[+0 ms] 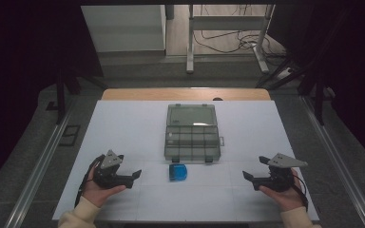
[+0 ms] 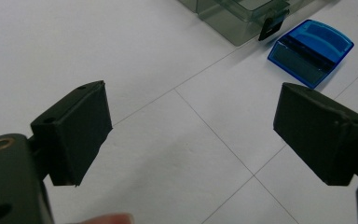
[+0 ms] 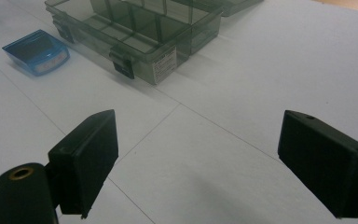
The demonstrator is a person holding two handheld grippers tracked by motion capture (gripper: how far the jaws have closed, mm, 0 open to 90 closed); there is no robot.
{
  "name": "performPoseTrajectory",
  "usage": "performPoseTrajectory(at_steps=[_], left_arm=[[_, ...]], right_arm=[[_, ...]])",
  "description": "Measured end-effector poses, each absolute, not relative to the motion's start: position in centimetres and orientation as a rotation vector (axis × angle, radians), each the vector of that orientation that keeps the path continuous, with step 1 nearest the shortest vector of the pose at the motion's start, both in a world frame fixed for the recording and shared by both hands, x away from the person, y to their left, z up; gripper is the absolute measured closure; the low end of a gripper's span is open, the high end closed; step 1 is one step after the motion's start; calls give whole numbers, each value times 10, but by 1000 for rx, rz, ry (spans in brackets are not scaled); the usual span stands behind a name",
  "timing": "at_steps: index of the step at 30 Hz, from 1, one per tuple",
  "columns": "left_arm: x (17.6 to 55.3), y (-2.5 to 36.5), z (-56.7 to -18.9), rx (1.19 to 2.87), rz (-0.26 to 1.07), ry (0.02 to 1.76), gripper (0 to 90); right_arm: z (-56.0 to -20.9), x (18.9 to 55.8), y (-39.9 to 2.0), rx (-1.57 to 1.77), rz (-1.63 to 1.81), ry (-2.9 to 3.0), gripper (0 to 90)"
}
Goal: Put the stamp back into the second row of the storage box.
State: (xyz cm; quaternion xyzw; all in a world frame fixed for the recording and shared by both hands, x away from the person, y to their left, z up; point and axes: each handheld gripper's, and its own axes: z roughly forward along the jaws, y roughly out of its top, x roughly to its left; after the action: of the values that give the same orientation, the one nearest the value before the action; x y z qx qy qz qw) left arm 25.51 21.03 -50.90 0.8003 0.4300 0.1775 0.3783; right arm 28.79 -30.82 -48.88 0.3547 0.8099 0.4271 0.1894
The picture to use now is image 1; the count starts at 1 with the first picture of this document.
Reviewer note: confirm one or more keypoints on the wooden table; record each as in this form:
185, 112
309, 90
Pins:
183, 94

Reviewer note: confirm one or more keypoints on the white metal desk frame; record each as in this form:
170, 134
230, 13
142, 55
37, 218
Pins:
225, 22

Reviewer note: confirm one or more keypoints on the person's left hand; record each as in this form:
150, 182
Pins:
99, 193

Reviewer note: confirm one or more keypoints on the white table cover sheet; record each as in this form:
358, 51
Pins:
234, 196

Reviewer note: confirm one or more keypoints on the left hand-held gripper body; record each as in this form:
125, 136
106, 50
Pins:
110, 161

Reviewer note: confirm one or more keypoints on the clear plastic compartment box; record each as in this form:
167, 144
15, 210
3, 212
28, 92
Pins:
191, 137

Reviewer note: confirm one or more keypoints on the grey metal floor rail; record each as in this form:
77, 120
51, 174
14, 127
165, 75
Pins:
38, 172
336, 158

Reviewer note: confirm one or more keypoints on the person's right hand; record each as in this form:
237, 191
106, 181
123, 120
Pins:
285, 197

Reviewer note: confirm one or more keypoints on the white cabinet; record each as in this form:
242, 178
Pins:
123, 28

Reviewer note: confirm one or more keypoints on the small blue plastic object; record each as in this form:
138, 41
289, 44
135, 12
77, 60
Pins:
177, 172

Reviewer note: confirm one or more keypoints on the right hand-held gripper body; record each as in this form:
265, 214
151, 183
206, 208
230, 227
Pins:
281, 171

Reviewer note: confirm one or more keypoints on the white power strip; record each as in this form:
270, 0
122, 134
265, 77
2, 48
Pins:
284, 73

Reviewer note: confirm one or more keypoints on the black metal stand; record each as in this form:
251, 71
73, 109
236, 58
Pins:
64, 91
316, 82

